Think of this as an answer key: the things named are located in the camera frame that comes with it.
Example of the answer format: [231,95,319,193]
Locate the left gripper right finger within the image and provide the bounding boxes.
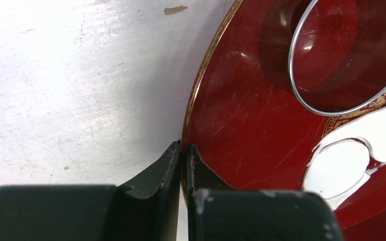
[185,145,344,240]

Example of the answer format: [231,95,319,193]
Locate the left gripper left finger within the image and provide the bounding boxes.
[0,141,180,240]

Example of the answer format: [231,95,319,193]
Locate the round red lacquer tray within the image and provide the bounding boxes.
[181,1,386,240]

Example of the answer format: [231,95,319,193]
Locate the white dough piece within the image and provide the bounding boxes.
[307,106,386,210]

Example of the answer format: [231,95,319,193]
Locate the round metal cutter ring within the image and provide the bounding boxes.
[259,0,386,117]

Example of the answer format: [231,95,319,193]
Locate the round cut dough wrapper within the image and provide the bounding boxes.
[302,140,370,199]

